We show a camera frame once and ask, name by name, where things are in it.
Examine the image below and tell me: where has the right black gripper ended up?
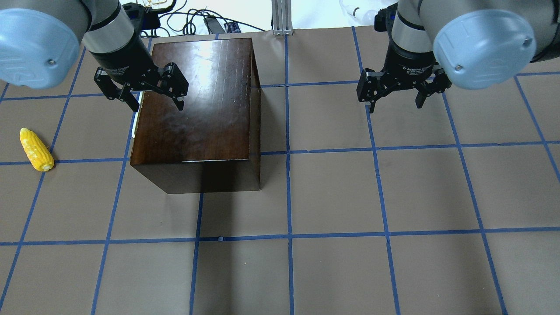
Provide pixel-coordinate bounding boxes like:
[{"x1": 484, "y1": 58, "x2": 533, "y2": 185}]
[{"x1": 357, "y1": 42, "x2": 452, "y2": 114}]

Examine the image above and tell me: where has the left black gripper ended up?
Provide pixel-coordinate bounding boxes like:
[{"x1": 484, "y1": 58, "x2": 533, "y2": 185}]
[{"x1": 94, "y1": 44, "x2": 189, "y2": 113}]

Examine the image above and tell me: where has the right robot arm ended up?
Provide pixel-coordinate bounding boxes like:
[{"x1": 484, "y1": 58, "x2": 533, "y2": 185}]
[{"x1": 357, "y1": 0, "x2": 559, "y2": 113}]

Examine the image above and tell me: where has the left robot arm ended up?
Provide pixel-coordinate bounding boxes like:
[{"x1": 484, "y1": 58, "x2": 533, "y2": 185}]
[{"x1": 0, "y1": 0, "x2": 189, "y2": 112}]

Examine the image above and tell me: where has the dark wooden drawer cabinet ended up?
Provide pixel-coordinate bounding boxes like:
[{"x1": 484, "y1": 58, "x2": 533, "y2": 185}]
[{"x1": 129, "y1": 38, "x2": 261, "y2": 194}]

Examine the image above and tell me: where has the yellow corn cob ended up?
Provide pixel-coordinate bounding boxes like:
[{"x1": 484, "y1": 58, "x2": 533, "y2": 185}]
[{"x1": 19, "y1": 128, "x2": 55, "y2": 172}]

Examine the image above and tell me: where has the black power adapter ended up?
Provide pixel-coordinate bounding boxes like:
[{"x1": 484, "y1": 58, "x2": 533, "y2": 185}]
[{"x1": 204, "y1": 16, "x2": 226, "y2": 35}]

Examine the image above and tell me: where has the white light bulb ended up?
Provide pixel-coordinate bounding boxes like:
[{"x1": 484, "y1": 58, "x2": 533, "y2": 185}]
[{"x1": 339, "y1": 0, "x2": 393, "y2": 26}]

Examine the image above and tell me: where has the aluminium frame post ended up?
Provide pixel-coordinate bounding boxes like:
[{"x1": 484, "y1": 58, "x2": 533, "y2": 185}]
[{"x1": 271, "y1": 0, "x2": 293, "y2": 35}]

